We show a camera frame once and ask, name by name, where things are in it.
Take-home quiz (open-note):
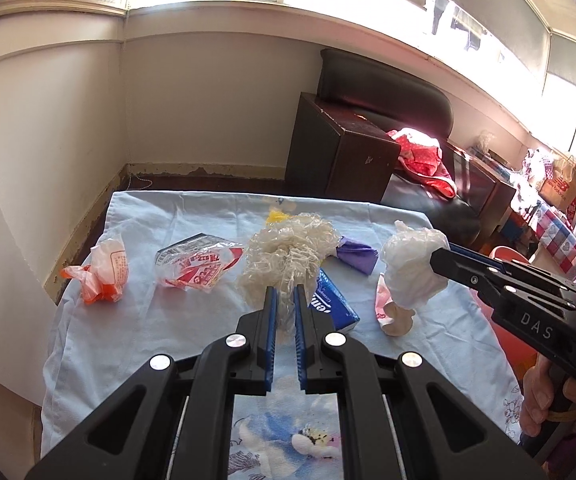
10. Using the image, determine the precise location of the clear red printed wrapper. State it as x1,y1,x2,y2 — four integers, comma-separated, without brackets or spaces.
154,233,245,292

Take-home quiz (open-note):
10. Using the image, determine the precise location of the white foam fruit net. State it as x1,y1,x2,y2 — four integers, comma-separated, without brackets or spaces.
237,212,341,330

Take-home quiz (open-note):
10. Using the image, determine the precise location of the purple cloth bundle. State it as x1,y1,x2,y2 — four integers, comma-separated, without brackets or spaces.
335,236,379,275

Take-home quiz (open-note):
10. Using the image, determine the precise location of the checkered cloth side table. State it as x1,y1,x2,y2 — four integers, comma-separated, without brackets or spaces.
516,148,576,281

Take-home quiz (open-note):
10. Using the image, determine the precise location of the blue Tempo tissue pack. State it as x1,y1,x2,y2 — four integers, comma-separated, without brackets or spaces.
309,269,361,333

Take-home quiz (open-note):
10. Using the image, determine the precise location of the orange white plastic bag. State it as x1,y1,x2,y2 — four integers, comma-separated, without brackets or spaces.
60,236,128,304

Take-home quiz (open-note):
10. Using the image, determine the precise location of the black leather armchair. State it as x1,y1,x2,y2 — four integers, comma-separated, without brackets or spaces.
284,48,519,252

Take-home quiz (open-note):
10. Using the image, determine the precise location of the yellow foam fruit net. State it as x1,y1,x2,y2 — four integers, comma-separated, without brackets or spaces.
266,208,290,224

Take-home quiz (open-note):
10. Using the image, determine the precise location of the brown paper shopping bag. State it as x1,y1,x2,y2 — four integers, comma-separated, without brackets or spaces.
539,157,576,214

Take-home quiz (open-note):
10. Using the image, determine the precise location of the person's right hand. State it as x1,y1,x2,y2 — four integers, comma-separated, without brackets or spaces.
520,356,576,437

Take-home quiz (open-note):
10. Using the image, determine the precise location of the pink plastic trash bin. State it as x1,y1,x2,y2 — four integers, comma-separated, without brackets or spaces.
460,247,539,382

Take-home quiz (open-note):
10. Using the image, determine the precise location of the light blue floral tablecloth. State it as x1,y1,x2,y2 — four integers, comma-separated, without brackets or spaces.
41,192,522,479

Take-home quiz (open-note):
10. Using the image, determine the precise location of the red polka dot garment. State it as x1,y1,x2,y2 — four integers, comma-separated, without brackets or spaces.
387,128,458,200

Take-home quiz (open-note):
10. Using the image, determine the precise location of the pink printed paper cup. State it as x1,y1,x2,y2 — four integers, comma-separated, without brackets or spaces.
375,274,416,337

